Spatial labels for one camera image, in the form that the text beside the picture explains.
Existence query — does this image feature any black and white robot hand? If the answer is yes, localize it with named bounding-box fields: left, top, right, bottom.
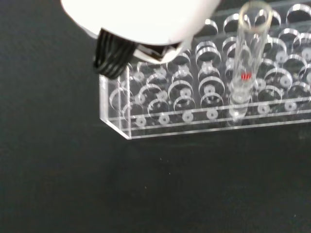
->
left=60, top=0, right=204, bottom=80

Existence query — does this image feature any clear test tube rack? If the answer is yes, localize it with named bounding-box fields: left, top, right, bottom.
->
left=99, top=0, right=311, bottom=140

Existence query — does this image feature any black bench cloth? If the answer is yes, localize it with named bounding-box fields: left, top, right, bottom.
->
left=0, top=0, right=311, bottom=233

